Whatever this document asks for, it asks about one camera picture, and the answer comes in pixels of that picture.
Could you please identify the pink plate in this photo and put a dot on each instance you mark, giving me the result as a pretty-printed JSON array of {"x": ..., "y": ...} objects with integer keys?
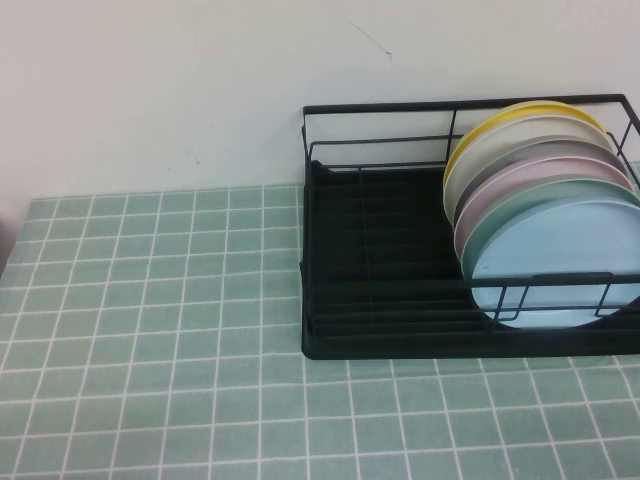
[{"x": 540, "y": 170}]

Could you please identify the green tile-pattern tablecloth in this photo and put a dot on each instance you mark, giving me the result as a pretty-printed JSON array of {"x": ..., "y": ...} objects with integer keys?
[{"x": 150, "y": 325}]

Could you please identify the black plastic drip tray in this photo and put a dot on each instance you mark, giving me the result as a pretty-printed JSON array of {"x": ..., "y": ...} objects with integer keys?
[{"x": 390, "y": 225}]

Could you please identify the white plate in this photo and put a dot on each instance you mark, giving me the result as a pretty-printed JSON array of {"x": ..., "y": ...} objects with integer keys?
[{"x": 480, "y": 160}]

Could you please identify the green plate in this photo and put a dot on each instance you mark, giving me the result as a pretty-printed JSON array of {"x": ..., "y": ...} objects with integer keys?
[{"x": 575, "y": 190}]

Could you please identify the light blue plate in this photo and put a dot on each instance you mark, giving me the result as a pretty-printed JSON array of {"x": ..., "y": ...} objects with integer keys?
[{"x": 550, "y": 250}]

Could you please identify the gray plate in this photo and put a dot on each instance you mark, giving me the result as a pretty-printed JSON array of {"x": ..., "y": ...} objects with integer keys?
[{"x": 555, "y": 148}]

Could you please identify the yellow plate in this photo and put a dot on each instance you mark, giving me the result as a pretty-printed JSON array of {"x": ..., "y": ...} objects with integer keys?
[{"x": 500, "y": 118}]

